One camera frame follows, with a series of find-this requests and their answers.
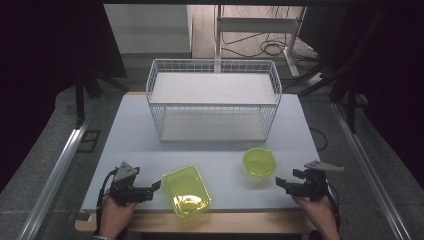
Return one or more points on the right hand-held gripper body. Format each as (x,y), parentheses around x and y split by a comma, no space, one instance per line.
(313,185)

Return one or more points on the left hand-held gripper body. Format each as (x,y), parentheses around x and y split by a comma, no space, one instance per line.
(124,191)

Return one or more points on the rectangular green plastic container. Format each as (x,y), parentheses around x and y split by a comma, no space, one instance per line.
(186,191)

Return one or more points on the round clear container green lid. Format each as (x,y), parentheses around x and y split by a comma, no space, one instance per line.
(259,162)

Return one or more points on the person's left hand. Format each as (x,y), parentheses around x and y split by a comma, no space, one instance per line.
(115,218)

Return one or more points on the person's right hand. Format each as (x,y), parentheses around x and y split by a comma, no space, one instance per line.
(320,213)

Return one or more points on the metal wristband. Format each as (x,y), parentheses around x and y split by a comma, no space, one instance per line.
(101,237)

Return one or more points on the black metal stand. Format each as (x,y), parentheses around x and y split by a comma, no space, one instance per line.
(80,96)
(350,96)

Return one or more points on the dark curtain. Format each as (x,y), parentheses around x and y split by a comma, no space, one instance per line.
(43,83)
(393,83)

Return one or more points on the grey cabinet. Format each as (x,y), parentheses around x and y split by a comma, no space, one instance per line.
(150,30)

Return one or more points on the aluminium floor rail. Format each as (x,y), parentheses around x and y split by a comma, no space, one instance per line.
(370,170)
(56,170)

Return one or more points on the black floor bracket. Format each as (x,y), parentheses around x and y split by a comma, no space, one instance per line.
(89,141)

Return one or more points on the white metal desk frame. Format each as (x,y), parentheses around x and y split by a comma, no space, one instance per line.
(256,25)

